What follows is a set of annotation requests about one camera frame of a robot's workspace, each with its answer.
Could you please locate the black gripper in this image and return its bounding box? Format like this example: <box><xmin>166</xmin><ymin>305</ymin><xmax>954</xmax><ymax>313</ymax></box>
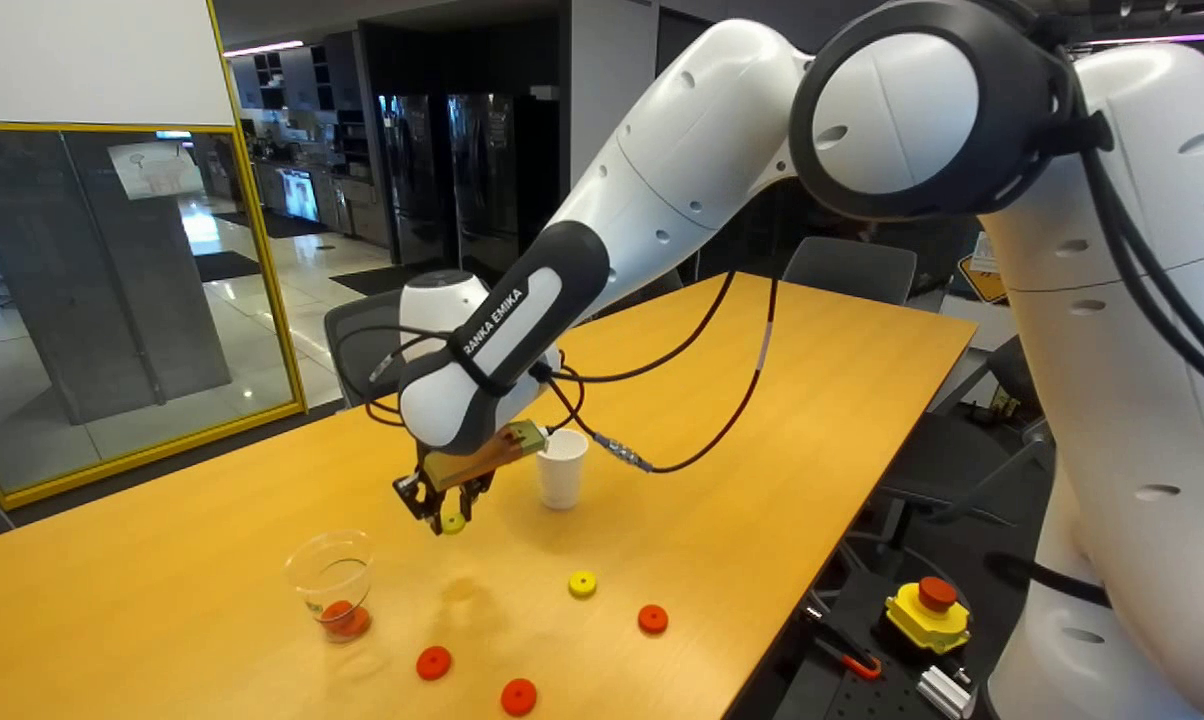
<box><xmin>392</xmin><ymin>471</ymin><xmax>492</xmax><ymax>535</ymax></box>

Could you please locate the wrist camera on wooden mount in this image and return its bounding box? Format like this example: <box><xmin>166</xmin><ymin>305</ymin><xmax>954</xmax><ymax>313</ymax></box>
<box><xmin>422</xmin><ymin>422</ymin><xmax>547</xmax><ymax>485</ymax></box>

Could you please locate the grey office chair left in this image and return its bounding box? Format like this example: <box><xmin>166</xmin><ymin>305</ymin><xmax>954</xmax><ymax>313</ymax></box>
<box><xmin>784</xmin><ymin>236</ymin><xmax>918</xmax><ymax>305</ymax></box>

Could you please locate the clear plastic cup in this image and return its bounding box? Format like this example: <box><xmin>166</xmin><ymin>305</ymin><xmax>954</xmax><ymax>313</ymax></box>
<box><xmin>286</xmin><ymin>531</ymin><xmax>373</xmax><ymax>645</ymax></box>

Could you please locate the red handled screwdriver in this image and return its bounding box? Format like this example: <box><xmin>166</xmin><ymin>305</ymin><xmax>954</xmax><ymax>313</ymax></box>
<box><xmin>817</xmin><ymin>641</ymin><xmax>883</xmax><ymax>684</ymax></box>

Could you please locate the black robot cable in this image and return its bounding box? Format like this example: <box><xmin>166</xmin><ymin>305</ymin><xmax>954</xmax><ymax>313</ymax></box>
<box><xmin>355</xmin><ymin>266</ymin><xmax>784</xmax><ymax>482</ymax></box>

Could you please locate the yellow red emergency stop button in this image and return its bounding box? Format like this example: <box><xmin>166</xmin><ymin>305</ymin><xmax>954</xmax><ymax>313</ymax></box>
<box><xmin>883</xmin><ymin>575</ymin><xmax>974</xmax><ymax>656</ymax></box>

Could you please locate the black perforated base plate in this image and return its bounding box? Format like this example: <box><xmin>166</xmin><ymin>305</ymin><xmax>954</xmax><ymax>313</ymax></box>
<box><xmin>723</xmin><ymin>531</ymin><xmax>1026</xmax><ymax>720</ymax></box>

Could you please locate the white paper cup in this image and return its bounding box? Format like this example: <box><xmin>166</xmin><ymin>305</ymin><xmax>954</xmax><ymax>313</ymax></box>
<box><xmin>537</xmin><ymin>429</ymin><xmax>589</xmax><ymax>513</ymax></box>

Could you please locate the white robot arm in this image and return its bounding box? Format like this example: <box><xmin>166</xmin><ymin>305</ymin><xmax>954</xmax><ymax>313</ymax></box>
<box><xmin>401</xmin><ymin>0</ymin><xmax>1204</xmax><ymax>720</ymax></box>

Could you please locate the small red ring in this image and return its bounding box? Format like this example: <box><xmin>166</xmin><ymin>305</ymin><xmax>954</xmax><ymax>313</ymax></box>
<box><xmin>317</xmin><ymin>597</ymin><xmax>361</xmax><ymax>636</ymax></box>

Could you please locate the red ring nearest edge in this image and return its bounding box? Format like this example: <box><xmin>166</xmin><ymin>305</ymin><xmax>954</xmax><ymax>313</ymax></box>
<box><xmin>637</xmin><ymin>604</ymin><xmax>667</xmax><ymax>636</ymax></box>

